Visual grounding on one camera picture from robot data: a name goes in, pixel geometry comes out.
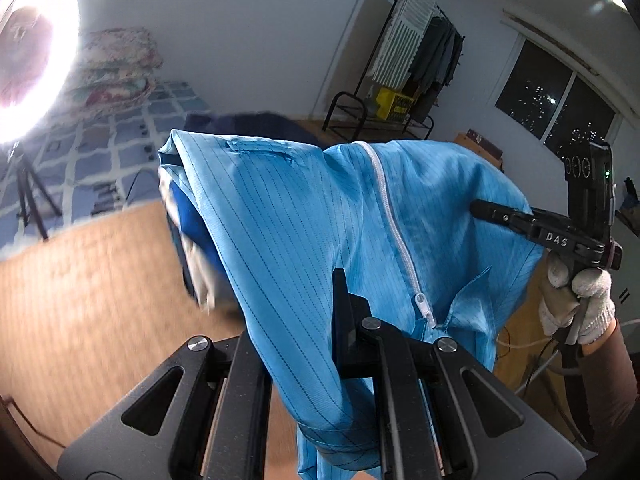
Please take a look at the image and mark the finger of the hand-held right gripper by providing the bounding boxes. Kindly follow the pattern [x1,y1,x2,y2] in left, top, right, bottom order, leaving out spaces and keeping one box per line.
[470,199,538,236]

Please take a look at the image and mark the wooden box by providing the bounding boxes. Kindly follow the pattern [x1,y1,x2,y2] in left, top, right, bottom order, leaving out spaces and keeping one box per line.
[452,130,503,171]

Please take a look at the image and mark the black light tripod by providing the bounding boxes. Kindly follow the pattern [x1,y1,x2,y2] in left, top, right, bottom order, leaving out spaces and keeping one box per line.
[0,140,63,241]

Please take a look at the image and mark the window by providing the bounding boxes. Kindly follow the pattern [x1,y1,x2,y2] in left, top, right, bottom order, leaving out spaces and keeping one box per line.
[492,37,618,161]

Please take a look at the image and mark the blue zip coat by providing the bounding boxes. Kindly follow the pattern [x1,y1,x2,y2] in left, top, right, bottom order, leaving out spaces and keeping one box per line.
[157,127,546,480]

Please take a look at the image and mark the dark hanging clothes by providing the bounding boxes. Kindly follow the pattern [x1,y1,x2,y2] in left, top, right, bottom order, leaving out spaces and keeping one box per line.
[407,15,466,116]

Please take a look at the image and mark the black low rack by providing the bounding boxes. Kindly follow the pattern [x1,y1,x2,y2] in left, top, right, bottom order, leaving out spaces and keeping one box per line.
[322,91,436,141]

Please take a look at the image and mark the yellow box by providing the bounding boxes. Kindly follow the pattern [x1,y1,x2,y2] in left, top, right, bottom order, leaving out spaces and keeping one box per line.
[375,87,415,121]

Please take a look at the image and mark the person's right forearm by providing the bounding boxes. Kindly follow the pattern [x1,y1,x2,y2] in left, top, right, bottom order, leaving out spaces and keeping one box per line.
[565,317,638,456]

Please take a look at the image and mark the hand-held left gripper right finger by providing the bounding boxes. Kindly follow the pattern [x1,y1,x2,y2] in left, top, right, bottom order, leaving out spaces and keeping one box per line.
[332,268,586,480]

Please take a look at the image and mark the beige board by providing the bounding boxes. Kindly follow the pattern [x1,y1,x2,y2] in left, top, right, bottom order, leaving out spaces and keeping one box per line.
[310,0,396,121]

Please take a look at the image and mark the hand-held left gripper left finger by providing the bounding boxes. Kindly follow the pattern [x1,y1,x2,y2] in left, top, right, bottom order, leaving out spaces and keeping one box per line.
[57,332,273,480]

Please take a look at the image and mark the tan blanket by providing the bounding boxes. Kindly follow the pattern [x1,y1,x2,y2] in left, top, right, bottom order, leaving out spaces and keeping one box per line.
[0,205,301,466]

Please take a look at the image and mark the dark blue cloth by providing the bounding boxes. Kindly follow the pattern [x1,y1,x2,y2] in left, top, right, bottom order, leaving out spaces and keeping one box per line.
[182,110,321,148]

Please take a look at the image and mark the folded floral quilts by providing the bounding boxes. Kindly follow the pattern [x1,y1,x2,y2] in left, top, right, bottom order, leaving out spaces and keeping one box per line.
[65,27,166,108]

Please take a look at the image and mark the blue checked bedsheet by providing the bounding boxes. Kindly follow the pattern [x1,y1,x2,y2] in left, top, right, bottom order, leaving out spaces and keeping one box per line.
[0,80,216,256]

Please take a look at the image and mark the white striped cloth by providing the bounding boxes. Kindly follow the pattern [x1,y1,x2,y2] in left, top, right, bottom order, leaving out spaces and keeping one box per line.
[371,0,436,93]

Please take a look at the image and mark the person's right hand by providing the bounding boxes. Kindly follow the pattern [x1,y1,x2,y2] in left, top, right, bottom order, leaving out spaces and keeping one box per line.
[539,255,616,346]

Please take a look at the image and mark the ring light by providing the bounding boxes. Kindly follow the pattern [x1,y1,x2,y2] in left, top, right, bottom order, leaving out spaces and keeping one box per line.
[0,0,81,143]

